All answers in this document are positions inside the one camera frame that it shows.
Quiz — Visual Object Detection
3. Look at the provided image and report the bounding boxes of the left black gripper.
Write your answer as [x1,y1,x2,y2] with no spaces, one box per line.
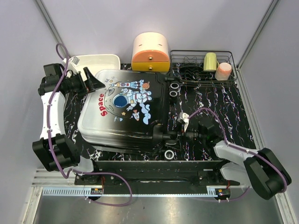
[62,67,105,96]

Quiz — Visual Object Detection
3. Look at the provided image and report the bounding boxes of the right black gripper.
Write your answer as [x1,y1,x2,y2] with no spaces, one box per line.
[164,121,205,150]

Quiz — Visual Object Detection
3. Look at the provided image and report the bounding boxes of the black white space suitcase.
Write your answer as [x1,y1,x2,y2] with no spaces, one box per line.
[77,70,180,154]

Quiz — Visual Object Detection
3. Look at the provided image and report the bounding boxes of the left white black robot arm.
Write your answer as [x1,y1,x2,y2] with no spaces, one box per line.
[32,63,105,185]

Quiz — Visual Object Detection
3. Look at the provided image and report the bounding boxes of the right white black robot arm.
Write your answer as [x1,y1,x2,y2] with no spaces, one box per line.
[178,122,292,200]

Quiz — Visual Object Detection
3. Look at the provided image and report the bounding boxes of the white plastic basin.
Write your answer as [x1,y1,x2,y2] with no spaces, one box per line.
[72,54,121,78]

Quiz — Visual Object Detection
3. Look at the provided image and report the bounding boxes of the orange white drawer box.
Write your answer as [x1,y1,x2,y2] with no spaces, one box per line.
[131,32,170,73]

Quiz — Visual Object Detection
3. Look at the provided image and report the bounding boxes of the pink orange cup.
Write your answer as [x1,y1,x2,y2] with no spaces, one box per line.
[215,63,232,81]

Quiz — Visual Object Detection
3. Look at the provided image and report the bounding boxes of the yellow green mug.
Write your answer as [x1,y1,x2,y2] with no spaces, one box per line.
[203,52,219,72]

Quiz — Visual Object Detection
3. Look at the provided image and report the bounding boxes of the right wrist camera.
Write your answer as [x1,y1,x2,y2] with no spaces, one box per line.
[177,112,189,132]

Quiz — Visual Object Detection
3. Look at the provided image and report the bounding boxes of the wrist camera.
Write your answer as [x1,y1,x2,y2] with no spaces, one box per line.
[177,112,189,132]
[67,56,80,70]

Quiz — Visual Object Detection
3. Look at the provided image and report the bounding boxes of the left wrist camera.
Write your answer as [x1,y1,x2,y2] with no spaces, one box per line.
[67,56,80,70]

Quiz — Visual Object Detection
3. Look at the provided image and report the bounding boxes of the slotted cable duct rail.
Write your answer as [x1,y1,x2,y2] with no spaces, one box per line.
[42,186,230,198]

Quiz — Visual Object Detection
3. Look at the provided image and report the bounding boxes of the black wire dish rack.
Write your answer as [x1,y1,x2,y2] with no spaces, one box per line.
[169,50,238,87]

